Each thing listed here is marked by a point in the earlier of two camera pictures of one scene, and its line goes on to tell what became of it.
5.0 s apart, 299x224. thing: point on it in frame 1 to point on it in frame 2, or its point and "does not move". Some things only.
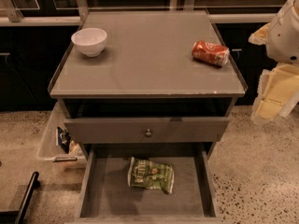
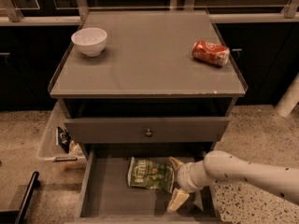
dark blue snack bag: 64,139 does not move
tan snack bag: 75,149 does not move
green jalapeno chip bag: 150,175 does not move
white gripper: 286,36 to 184,176
